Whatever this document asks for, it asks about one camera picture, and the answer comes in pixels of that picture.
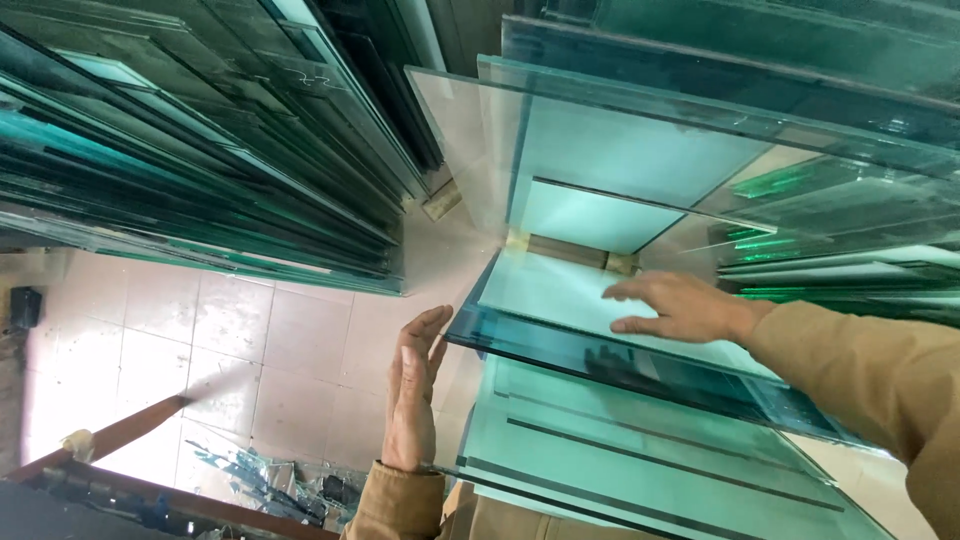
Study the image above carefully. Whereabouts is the person's left hand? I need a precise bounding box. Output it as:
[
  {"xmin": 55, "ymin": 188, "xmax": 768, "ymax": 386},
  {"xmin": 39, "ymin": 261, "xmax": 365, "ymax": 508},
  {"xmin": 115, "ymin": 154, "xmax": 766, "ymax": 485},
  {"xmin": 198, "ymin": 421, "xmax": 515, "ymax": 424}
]
[{"xmin": 381, "ymin": 303, "xmax": 456, "ymax": 474}]

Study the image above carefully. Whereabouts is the person's right hand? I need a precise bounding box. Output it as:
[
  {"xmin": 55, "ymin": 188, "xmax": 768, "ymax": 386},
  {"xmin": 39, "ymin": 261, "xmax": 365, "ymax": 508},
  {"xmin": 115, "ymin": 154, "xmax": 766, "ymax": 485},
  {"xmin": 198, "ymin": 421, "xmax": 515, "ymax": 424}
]
[{"xmin": 601, "ymin": 270, "xmax": 778, "ymax": 346}]

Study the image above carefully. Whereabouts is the thick green-edged glass sheet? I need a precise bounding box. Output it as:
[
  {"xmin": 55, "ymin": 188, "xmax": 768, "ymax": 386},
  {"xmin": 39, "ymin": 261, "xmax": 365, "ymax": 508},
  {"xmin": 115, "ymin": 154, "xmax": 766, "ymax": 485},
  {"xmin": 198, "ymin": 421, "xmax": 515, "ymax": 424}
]
[{"xmin": 444, "ymin": 249, "xmax": 871, "ymax": 447}]

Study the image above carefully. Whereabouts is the long wooden support block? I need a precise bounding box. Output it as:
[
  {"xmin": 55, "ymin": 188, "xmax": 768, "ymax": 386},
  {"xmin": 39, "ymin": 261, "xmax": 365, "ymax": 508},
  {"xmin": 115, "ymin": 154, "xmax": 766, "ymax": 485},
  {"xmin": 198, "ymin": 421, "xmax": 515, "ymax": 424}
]
[{"xmin": 505, "ymin": 229, "xmax": 643, "ymax": 276}]

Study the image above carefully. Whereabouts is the large clear glass pane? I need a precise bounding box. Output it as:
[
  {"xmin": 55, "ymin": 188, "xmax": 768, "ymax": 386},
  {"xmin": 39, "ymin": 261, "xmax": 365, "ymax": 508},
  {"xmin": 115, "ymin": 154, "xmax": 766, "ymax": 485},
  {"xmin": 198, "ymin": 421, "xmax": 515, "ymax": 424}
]
[{"xmin": 405, "ymin": 54, "xmax": 960, "ymax": 256}]

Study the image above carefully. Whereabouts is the heap of broken glass shards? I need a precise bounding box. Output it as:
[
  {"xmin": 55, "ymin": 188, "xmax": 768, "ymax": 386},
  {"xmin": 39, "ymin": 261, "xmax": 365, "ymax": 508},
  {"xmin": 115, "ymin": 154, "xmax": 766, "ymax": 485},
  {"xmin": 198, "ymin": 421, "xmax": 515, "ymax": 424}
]
[{"xmin": 183, "ymin": 438, "xmax": 370, "ymax": 535}]

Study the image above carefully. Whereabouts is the pile of flat glass sheets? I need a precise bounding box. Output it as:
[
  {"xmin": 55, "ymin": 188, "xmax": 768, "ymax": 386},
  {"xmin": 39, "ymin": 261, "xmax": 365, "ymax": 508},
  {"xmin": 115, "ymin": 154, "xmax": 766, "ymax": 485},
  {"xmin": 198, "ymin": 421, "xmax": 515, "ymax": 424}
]
[{"xmin": 448, "ymin": 352, "xmax": 897, "ymax": 540}]

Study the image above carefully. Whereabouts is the rack of leaning glass sheets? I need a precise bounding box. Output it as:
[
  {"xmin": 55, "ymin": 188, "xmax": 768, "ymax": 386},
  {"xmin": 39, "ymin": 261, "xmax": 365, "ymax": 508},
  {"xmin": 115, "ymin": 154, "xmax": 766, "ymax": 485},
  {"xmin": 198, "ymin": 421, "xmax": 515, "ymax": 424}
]
[{"xmin": 0, "ymin": 0, "xmax": 445, "ymax": 297}]

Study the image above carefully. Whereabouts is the brown wooden beam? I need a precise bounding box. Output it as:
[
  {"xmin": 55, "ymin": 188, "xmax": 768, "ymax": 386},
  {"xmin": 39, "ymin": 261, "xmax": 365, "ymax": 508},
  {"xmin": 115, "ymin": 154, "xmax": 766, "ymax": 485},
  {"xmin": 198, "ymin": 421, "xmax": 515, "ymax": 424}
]
[{"xmin": 0, "ymin": 393, "xmax": 193, "ymax": 485}]

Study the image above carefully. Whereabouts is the small black box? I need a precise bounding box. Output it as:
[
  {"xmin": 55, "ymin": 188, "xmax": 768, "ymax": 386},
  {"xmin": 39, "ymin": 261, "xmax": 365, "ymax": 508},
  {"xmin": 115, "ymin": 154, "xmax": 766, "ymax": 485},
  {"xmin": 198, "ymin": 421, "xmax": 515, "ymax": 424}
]
[{"xmin": 9, "ymin": 285, "xmax": 45, "ymax": 330}]

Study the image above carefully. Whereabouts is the stack of tinted glass sheets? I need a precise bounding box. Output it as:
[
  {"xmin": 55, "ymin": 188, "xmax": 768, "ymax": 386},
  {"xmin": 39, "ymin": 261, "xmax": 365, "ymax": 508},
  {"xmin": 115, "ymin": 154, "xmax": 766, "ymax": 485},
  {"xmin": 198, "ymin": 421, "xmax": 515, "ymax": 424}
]
[{"xmin": 501, "ymin": 0, "xmax": 960, "ymax": 324}]

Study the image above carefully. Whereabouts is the dark wooden work frame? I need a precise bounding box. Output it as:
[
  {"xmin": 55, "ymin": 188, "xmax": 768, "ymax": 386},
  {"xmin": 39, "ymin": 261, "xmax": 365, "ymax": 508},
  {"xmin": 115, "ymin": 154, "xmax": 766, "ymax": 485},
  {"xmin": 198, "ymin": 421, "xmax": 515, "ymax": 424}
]
[{"xmin": 0, "ymin": 459, "xmax": 340, "ymax": 540}]

